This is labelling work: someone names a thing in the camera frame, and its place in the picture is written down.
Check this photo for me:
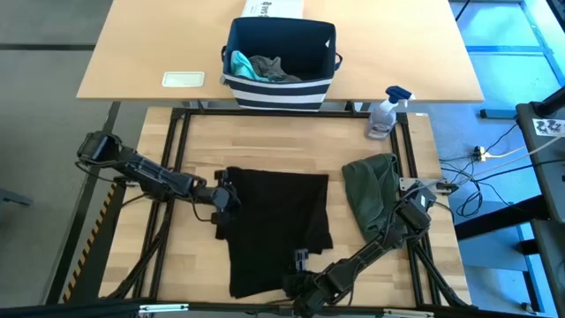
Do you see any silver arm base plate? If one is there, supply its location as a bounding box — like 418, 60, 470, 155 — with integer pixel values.
398, 177, 459, 194

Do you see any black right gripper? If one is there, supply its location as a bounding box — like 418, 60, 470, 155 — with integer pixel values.
283, 247, 340, 316

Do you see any navy white-striped fabric bin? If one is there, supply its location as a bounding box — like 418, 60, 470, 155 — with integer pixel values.
219, 16, 343, 112

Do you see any black equipment cart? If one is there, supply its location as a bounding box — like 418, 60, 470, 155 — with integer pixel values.
515, 86, 565, 318

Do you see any black edge rail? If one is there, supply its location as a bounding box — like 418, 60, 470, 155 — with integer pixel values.
0, 299, 565, 318

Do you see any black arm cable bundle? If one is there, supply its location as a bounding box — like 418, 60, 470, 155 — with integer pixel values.
405, 238, 471, 309
105, 201, 176, 301

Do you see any light wooden desk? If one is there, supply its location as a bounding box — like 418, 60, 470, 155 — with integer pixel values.
75, 0, 486, 103

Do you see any black garment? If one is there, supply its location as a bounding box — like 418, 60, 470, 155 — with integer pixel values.
222, 166, 335, 299

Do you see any clear spray bottle blue trigger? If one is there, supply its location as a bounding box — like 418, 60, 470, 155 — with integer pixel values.
364, 85, 415, 141

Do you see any yellow black hazard tape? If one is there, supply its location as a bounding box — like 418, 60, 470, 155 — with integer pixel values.
61, 193, 111, 304

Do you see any black cart crossbar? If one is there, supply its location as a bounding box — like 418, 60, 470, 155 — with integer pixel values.
454, 193, 553, 242

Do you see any white printed cardboard box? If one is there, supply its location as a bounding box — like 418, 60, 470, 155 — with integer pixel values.
240, 0, 305, 19

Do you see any white printed sticker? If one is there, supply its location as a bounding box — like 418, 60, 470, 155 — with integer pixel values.
531, 117, 565, 137

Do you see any teal garment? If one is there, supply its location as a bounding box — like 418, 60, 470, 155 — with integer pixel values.
230, 49, 270, 84

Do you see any black power cable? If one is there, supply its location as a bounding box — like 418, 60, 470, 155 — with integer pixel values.
471, 158, 565, 181

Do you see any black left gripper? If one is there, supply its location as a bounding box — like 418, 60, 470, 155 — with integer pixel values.
193, 169, 243, 241

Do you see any white cable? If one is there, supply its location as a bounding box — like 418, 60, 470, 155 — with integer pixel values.
484, 134, 565, 160

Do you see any dark green button shirt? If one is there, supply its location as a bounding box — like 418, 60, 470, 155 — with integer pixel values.
342, 153, 401, 243

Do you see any black floor cable tangle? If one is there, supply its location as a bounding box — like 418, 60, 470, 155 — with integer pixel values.
439, 154, 486, 218

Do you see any black floor beam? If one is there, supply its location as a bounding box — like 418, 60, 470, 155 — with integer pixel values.
46, 102, 121, 306

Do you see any grey garment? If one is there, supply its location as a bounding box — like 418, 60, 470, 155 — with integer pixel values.
247, 55, 304, 84

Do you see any white rectangular plate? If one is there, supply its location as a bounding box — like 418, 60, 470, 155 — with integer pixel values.
162, 71, 207, 88

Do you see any silver metal bracket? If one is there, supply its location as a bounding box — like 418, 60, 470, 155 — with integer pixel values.
139, 303, 190, 315
382, 308, 436, 318

